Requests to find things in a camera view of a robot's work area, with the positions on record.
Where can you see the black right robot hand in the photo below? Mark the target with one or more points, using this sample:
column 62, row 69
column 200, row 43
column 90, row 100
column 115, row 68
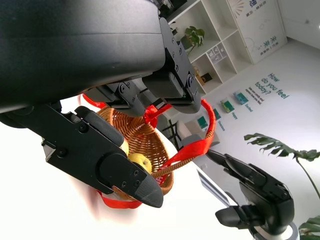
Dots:
column 265, row 192

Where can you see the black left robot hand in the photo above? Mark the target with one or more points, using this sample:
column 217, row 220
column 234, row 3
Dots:
column 75, row 50

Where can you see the large monstera plant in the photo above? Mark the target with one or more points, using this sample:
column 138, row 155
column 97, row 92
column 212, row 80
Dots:
column 275, row 147

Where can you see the black box with gold print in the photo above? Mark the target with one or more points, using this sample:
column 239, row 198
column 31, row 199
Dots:
column 206, row 78

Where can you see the white wall panel with text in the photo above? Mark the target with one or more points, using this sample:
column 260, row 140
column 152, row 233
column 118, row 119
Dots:
column 260, row 30

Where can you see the small teal wall picture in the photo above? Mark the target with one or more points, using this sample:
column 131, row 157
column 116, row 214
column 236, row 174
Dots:
column 202, row 122
column 227, row 105
column 217, row 114
column 241, row 98

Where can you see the yellow-green pear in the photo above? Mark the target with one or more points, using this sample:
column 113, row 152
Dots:
column 141, row 161

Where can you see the white shelf unit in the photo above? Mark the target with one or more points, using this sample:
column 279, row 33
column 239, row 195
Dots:
column 220, row 32

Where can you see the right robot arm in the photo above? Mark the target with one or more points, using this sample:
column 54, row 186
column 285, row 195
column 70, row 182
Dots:
column 280, row 235

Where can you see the small potted plant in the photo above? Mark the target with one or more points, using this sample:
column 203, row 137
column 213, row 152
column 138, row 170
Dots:
column 193, row 36

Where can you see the wicker basket with red ribbon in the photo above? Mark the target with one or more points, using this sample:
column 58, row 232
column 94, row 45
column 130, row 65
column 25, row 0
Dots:
column 145, row 140

